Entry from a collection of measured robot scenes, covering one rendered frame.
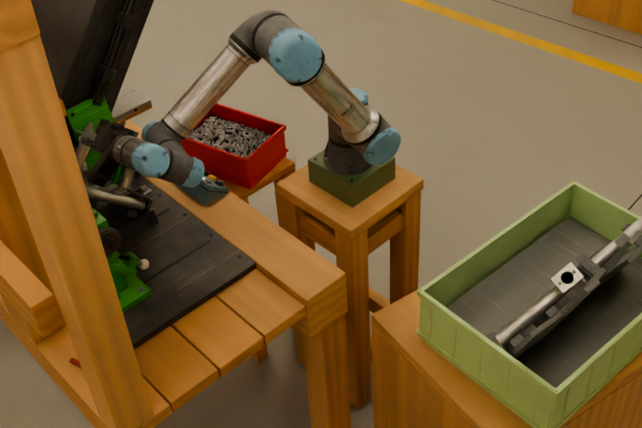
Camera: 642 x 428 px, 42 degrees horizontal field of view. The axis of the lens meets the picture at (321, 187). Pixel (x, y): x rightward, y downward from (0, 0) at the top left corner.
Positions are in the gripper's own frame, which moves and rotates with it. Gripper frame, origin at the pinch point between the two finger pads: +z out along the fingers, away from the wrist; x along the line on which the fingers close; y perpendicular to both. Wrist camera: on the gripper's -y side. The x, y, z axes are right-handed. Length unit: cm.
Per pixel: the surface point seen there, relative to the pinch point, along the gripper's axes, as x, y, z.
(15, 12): 57, 16, -78
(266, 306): -40, -22, -44
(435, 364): -69, -20, -78
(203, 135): -50, 15, 26
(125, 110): -15.2, 12.2, 15.6
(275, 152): -65, 18, 7
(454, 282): -70, 1, -73
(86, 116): 1.6, 6.5, 2.8
